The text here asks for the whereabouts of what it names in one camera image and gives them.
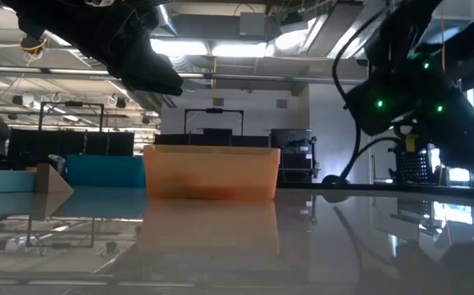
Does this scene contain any black bench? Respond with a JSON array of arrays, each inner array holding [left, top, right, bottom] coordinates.
[[153, 128, 271, 148]]

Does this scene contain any black cabinet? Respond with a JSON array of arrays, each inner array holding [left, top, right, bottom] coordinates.
[[270, 128, 319, 184]]

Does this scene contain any black monitor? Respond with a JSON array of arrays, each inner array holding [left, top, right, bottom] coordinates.
[[7, 129, 85, 169], [84, 130, 135, 157]]

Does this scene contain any black ceiling device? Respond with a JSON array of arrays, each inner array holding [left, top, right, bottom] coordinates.
[[18, 34, 48, 55]]

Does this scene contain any blue plastic bin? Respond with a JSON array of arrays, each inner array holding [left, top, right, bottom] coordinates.
[[65, 154, 147, 188]]

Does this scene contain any ceiling light panel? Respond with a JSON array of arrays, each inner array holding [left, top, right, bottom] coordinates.
[[150, 38, 271, 58]]

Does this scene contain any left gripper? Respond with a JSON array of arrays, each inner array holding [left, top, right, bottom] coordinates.
[[68, 0, 185, 98]]

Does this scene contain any black rig frame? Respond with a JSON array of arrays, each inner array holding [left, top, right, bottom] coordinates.
[[184, 107, 245, 136], [38, 101, 105, 133]]

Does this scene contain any grey ceiling box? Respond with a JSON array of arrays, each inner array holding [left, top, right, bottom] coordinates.
[[239, 11, 267, 37]]

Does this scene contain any black table frame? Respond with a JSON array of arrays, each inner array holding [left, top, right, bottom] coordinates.
[[276, 182, 474, 201]]

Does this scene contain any black perforated basket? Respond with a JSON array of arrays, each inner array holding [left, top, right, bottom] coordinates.
[[395, 150, 434, 184]]

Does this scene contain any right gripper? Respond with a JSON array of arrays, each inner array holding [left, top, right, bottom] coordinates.
[[417, 98, 474, 192]]

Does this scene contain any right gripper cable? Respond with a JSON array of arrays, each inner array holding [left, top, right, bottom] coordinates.
[[331, 10, 404, 185]]

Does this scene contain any silver ceiling pipe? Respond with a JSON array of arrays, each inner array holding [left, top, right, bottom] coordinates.
[[0, 65, 369, 86]]

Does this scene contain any yellow hanging cable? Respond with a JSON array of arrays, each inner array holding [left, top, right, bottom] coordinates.
[[440, 16, 447, 73]]

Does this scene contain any tan triangle block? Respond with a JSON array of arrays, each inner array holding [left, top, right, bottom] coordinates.
[[35, 163, 75, 194]]

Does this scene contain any orange plastic bin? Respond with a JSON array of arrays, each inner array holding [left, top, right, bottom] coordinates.
[[143, 143, 281, 202]]

